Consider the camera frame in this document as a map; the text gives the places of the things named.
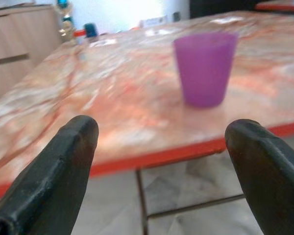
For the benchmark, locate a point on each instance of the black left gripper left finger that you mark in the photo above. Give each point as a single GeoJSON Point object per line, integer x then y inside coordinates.
{"type": "Point", "coordinates": [51, 176]}

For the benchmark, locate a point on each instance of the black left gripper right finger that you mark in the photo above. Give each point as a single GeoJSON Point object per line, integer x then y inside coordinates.
{"type": "Point", "coordinates": [272, 176]}

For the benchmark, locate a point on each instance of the marble-pattern table with red edge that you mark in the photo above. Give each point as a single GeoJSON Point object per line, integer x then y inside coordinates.
{"type": "Point", "coordinates": [137, 98]}

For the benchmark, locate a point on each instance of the purple plastic cup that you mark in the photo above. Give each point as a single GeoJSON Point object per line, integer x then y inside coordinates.
{"type": "Point", "coordinates": [204, 71]}

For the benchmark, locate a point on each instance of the beige wooden cabinet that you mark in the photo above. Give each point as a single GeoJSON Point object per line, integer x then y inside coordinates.
{"type": "Point", "coordinates": [17, 49]}

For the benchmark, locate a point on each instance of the teal and red toy hammer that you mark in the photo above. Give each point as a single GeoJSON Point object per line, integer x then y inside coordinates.
{"type": "Point", "coordinates": [89, 30]}

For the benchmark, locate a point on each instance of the gold trophy with teal top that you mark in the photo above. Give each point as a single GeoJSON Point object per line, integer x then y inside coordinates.
{"type": "Point", "coordinates": [67, 22]}

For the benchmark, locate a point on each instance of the red-edged table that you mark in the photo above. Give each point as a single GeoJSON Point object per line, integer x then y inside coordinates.
{"type": "Point", "coordinates": [280, 6]}

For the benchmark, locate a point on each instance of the white box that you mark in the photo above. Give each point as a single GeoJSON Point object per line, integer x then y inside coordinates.
{"type": "Point", "coordinates": [153, 22]}

